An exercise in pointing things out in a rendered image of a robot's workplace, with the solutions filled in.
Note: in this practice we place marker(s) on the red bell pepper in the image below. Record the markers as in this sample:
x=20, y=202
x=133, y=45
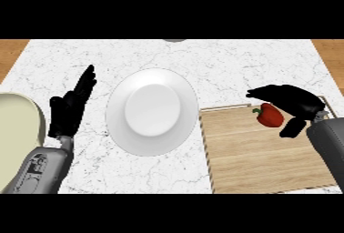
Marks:
x=270, y=115

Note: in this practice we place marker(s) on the cream rounded object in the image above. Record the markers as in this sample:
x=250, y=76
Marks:
x=18, y=133

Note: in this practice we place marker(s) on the grey round object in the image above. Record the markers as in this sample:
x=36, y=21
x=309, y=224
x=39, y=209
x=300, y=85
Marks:
x=175, y=40

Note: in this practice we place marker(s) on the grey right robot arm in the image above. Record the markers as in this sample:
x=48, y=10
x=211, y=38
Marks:
x=330, y=145

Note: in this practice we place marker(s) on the white oval plate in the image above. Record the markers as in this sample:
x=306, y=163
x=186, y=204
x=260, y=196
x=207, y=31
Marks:
x=152, y=111

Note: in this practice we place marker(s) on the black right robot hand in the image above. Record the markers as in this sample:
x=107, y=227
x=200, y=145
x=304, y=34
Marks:
x=293, y=98

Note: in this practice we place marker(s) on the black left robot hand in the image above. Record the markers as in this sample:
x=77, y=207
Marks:
x=67, y=113

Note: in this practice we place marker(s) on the wooden tray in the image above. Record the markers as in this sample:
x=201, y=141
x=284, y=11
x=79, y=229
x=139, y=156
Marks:
x=265, y=151

